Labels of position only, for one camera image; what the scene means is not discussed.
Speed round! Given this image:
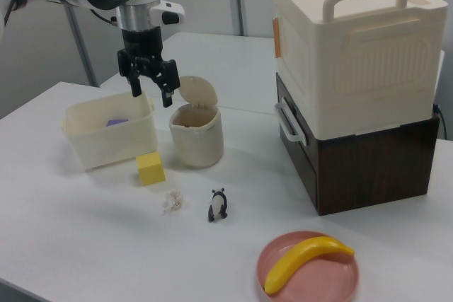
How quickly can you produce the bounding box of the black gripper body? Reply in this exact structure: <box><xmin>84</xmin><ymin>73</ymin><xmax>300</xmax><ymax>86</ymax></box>
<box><xmin>121</xmin><ymin>26</ymin><xmax>165</xmax><ymax>65</ymax></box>

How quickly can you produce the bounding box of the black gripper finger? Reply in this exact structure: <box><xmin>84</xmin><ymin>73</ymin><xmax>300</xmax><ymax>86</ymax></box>
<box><xmin>147</xmin><ymin>58</ymin><xmax>182</xmax><ymax>108</ymax></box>
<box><xmin>117</xmin><ymin>49</ymin><xmax>143</xmax><ymax>98</ymax></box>

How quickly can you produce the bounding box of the white paper ball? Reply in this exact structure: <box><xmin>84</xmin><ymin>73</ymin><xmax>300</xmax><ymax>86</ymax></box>
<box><xmin>161</xmin><ymin>190</ymin><xmax>185</xmax><ymax>216</ymax></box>

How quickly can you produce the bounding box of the cream trash can with lid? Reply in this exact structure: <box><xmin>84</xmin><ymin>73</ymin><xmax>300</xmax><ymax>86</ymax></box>
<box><xmin>168</xmin><ymin>74</ymin><xmax>224</xmax><ymax>169</ymax></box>

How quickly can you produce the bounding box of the purple cube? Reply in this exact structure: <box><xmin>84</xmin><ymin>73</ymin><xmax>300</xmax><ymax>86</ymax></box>
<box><xmin>105</xmin><ymin>117</ymin><xmax>130</xmax><ymax>129</ymax></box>

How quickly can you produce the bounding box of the white plastic storage bin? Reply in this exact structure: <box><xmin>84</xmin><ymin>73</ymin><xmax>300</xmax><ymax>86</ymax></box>
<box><xmin>60</xmin><ymin>90</ymin><xmax>159</xmax><ymax>173</ymax></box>

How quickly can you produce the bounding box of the yellow cube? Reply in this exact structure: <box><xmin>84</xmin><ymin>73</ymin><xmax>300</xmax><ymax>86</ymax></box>
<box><xmin>136</xmin><ymin>151</ymin><xmax>167</xmax><ymax>187</ymax></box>

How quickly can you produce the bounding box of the panda figurine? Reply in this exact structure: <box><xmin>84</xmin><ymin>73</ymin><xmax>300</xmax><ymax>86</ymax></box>
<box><xmin>207</xmin><ymin>187</ymin><xmax>229</xmax><ymax>223</ymax></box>

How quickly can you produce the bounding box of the yellow toy banana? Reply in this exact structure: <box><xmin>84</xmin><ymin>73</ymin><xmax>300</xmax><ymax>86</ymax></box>
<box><xmin>264</xmin><ymin>235</ymin><xmax>355</xmax><ymax>296</ymax></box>

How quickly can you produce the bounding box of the dark wooden drawer cabinet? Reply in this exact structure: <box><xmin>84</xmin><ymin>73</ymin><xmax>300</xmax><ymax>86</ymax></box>
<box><xmin>275</xmin><ymin>71</ymin><xmax>441</xmax><ymax>217</ymax></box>

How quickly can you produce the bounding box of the pink plate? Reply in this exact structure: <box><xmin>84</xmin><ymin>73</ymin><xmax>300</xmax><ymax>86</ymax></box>
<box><xmin>256</xmin><ymin>231</ymin><xmax>360</xmax><ymax>302</ymax></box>

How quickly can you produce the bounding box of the white drawer handle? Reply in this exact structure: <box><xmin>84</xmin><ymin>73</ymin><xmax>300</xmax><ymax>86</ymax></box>
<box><xmin>275</xmin><ymin>100</ymin><xmax>307</xmax><ymax>146</ymax></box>

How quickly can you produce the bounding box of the cream storage box with handle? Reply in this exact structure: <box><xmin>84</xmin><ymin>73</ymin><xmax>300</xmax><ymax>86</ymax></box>
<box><xmin>271</xmin><ymin>0</ymin><xmax>448</xmax><ymax>141</ymax></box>

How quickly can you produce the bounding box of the black cable behind cabinet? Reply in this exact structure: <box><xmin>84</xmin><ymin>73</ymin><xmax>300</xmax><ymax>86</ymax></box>
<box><xmin>432</xmin><ymin>103</ymin><xmax>444</xmax><ymax>140</ymax></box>

